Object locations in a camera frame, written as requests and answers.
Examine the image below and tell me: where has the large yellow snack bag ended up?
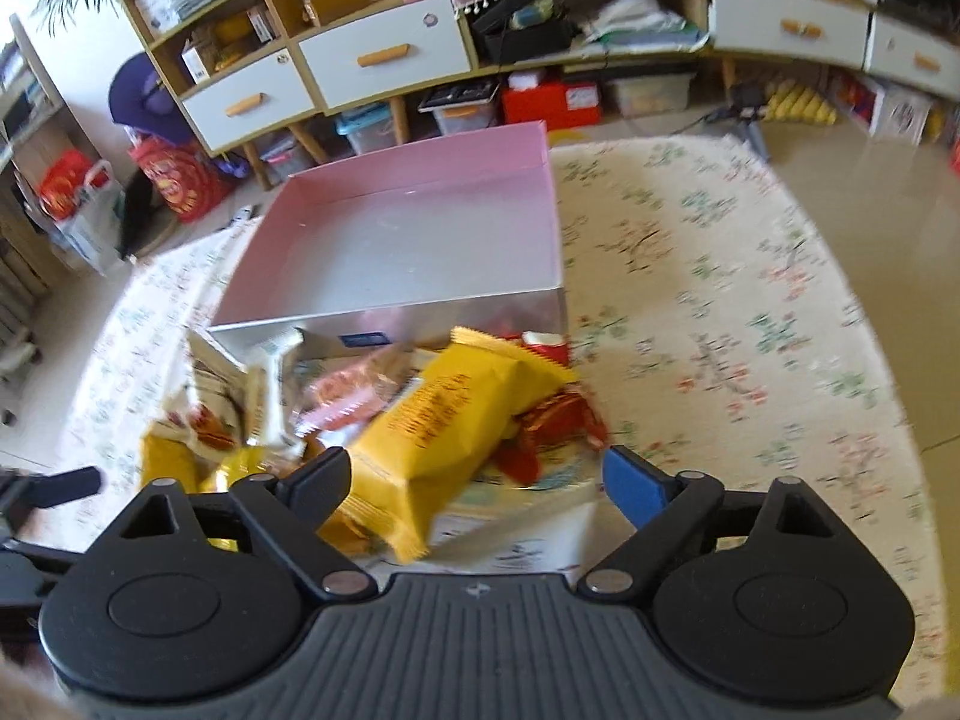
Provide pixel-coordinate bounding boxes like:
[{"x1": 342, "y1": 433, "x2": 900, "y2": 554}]
[{"x1": 342, "y1": 327, "x2": 578, "y2": 564}]

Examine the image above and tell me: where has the pink biscuit packet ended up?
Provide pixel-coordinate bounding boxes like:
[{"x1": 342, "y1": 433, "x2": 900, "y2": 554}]
[{"x1": 295, "y1": 346, "x2": 412, "y2": 436}]

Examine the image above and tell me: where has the red foil candy pack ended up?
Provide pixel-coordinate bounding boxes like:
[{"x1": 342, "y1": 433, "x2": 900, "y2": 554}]
[{"x1": 490, "y1": 388, "x2": 608, "y2": 486}]

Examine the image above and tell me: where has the floral tablecloth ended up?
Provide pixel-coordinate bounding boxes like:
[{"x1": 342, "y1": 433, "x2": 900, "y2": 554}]
[{"x1": 39, "y1": 137, "x2": 957, "y2": 704}]

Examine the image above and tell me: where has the pink shallow cardboard box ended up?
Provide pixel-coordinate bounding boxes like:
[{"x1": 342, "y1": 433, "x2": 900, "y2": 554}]
[{"x1": 210, "y1": 122, "x2": 568, "y2": 358}]

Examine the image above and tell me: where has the red gift bag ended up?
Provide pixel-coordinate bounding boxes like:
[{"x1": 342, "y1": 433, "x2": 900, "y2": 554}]
[{"x1": 128, "y1": 137, "x2": 231, "y2": 224}]

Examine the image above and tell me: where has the red white shopping bag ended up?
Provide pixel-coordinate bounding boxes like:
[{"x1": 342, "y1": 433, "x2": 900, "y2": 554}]
[{"x1": 39, "y1": 148, "x2": 125, "y2": 275}]

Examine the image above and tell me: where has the clear plastic storage bin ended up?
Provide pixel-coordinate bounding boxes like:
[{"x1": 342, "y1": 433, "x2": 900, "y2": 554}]
[{"x1": 607, "y1": 73, "x2": 695, "y2": 119}]

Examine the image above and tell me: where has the red storage box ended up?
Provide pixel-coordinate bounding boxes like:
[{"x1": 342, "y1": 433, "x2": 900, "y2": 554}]
[{"x1": 501, "y1": 82, "x2": 602, "y2": 132}]

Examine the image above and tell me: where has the yellow egg tray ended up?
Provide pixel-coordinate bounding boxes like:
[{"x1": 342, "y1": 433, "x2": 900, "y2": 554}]
[{"x1": 763, "y1": 78, "x2": 838, "y2": 127}]

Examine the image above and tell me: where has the purple plush toy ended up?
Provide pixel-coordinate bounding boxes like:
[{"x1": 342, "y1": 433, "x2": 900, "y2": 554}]
[{"x1": 107, "y1": 52, "x2": 194, "y2": 146}]

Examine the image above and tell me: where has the wooden cabinet with white drawers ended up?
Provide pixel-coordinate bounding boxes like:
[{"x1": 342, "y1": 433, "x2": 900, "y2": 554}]
[{"x1": 121, "y1": 0, "x2": 478, "y2": 179}]

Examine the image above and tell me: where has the low wooden tv stand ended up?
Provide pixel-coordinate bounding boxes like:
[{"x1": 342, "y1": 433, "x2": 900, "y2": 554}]
[{"x1": 455, "y1": 0, "x2": 960, "y2": 103}]

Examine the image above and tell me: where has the black storage basket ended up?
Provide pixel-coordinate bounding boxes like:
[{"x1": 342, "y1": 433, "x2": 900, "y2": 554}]
[{"x1": 469, "y1": 0, "x2": 578, "y2": 65}]

